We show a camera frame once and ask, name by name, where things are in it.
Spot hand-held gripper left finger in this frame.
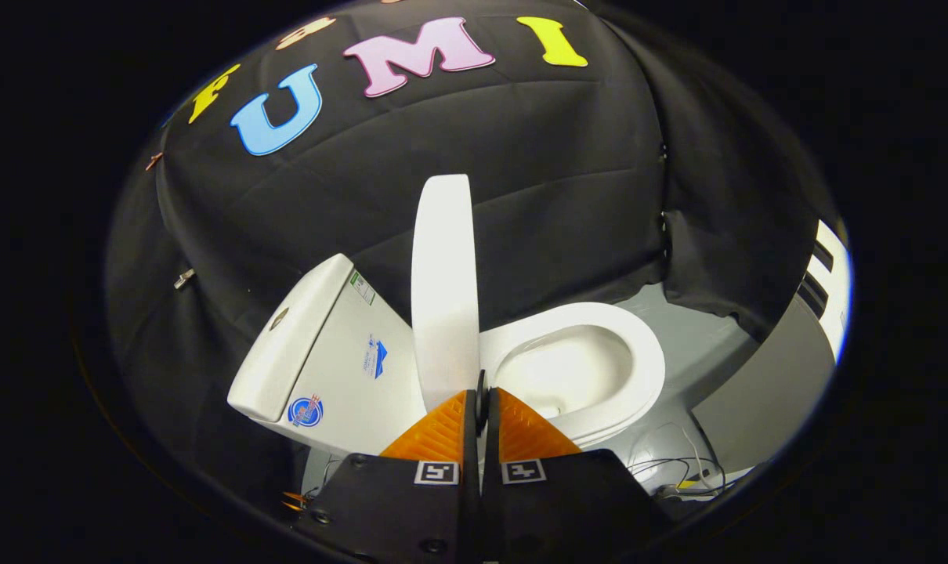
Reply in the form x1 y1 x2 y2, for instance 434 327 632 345
296 388 483 564

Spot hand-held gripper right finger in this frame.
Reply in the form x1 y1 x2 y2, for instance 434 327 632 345
479 386 672 564

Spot white toilet lid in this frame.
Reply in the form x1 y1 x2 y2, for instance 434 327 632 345
411 174 482 413

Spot white toilet with tank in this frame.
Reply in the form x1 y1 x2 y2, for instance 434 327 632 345
226 252 668 472

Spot grey side panel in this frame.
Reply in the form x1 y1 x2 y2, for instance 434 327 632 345
691 293 837 475

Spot black backdrop cloth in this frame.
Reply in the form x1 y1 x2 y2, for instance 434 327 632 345
104 0 845 502

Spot white slotted shelf unit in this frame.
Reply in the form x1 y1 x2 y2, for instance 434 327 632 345
795 219 853 363

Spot thin floor cables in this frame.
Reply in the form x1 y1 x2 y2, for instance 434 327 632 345
625 421 730 502

